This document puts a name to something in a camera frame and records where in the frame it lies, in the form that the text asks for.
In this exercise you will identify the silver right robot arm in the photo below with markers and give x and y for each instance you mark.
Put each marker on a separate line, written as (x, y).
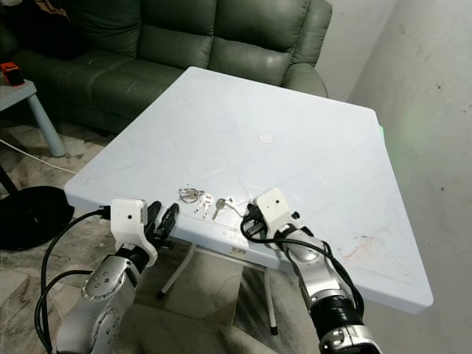
(321, 276)

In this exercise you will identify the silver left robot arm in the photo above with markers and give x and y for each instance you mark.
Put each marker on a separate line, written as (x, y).
(103, 295)

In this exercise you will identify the white plastic folding table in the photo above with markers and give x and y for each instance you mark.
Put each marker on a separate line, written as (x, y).
(280, 169)

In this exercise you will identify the black round stand base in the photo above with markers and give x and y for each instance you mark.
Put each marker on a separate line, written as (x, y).
(37, 217)

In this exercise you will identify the green leather sofa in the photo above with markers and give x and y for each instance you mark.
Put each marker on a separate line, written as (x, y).
(177, 44)

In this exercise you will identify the grey side table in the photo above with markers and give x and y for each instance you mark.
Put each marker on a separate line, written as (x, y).
(18, 92)

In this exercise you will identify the red and black small device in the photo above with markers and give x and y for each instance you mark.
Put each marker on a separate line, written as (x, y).
(12, 74)

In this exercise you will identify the dark bundle of clothing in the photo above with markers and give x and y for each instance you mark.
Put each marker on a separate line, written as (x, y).
(37, 22)

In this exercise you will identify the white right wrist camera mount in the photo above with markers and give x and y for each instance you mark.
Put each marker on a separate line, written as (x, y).
(274, 206)

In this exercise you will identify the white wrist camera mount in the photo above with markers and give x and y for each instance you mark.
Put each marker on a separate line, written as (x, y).
(129, 217)
(274, 206)

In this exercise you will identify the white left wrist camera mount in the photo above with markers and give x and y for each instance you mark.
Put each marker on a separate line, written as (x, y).
(129, 217)

